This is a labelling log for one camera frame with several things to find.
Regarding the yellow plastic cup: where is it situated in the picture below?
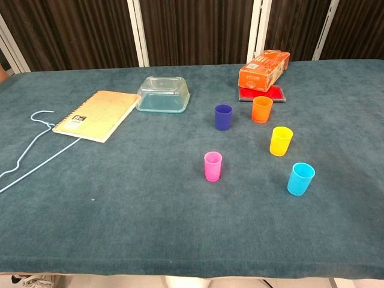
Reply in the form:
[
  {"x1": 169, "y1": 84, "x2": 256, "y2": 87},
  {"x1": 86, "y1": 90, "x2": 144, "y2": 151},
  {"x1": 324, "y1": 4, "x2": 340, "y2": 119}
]
[{"x1": 269, "y1": 126, "x2": 293, "y2": 157}]

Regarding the pink plastic cup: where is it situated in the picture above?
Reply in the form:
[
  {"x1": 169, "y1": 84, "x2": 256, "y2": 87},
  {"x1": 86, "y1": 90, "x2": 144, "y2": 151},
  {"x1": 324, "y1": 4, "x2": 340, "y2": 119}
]
[{"x1": 203, "y1": 151, "x2": 223, "y2": 183}]

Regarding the red flat ink pad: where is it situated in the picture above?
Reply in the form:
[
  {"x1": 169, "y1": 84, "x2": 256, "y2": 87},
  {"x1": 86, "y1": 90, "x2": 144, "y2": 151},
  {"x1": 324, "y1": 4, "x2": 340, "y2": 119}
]
[{"x1": 238, "y1": 85, "x2": 287, "y2": 103}]

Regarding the white grey sneaker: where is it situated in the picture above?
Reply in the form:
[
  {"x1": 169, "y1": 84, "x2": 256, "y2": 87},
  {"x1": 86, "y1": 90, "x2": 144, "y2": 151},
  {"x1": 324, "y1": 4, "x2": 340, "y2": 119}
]
[{"x1": 11, "y1": 273, "x2": 56, "y2": 288}]

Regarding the kraft spiral notebook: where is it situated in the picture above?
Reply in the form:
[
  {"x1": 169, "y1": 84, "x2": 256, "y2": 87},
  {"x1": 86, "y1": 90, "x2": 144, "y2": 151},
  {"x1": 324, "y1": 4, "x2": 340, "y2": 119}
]
[{"x1": 52, "y1": 90, "x2": 141, "y2": 143}]

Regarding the dark blue plastic cup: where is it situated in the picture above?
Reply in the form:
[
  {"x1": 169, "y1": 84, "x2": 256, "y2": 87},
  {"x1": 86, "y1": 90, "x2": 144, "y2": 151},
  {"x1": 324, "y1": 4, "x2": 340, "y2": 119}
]
[{"x1": 214, "y1": 104, "x2": 234, "y2": 132}]

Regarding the teal table cloth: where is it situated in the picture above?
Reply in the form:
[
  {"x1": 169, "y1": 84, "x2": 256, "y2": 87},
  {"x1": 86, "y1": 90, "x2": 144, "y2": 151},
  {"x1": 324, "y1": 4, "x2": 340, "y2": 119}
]
[{"x1": 0, "y1": 58, "x2": 384, "y2": 275}]

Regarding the light blue wire hanger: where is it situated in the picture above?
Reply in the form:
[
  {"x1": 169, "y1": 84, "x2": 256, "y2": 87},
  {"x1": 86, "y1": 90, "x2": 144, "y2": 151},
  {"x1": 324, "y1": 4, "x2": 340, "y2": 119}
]
[{"x1": 0, "y1": 110, "x2": 82, "y2": 193}]

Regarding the light blue plastic cup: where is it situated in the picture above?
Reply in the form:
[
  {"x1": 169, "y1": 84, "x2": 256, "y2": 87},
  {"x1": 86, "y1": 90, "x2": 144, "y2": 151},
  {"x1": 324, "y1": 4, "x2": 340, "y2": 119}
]
[{"x1": 287, "y1": 162, "x2": 316, "y2": 197}]

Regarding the orange cardboard box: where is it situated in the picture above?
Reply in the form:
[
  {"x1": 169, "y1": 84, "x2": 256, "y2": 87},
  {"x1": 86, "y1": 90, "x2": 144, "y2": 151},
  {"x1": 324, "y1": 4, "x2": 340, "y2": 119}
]
[{"x1": 238, "y1": 50, "x2": 291, "y2": 92}]

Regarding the dark ribbed divider panel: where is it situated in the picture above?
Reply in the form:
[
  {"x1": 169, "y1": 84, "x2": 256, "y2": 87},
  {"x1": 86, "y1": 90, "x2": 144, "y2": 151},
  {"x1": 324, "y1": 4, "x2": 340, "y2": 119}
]
[
  {"x1": 263, "y1": 0, "x2": 332, "y2": 61},
  {"x1": 139, "y1": 0, "x2": 255, "y2": 67},
  {"x1": 320, "y1": 0, "x2": 384, "y2": 61},
  {"x1": 0, "y1": 0, "x2": 140, "y2": 73}
]

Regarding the white divider post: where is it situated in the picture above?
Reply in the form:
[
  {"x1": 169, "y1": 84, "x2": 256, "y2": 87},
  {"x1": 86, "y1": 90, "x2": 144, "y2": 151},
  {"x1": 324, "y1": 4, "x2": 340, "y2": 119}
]
[
  {"x1": 0, "y1": 14, "x2": 31, "y2": 73},
  {"x1": 127, "y1": 0, "x2": 150, "y2": 68},
  {"x1": 247, "y1": 0, "x2": 272, "y2": 64},
  {"x1": 313, "y1": 0, "x2": 340, "y2": 61}
]

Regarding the clear plastic container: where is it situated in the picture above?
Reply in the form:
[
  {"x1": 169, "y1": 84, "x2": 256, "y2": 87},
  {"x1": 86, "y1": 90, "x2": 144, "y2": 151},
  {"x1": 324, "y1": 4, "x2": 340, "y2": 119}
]
[{"x1": 136, "y1": 76, "x2": 192, "y2": 115}]

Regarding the orange plastic cup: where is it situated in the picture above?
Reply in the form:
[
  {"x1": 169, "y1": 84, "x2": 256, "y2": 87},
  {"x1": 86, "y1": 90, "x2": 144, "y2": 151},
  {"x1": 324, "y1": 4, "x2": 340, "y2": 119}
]
[{"x1": 251, "y1": 96, "x2": 274, "y2": 124}]

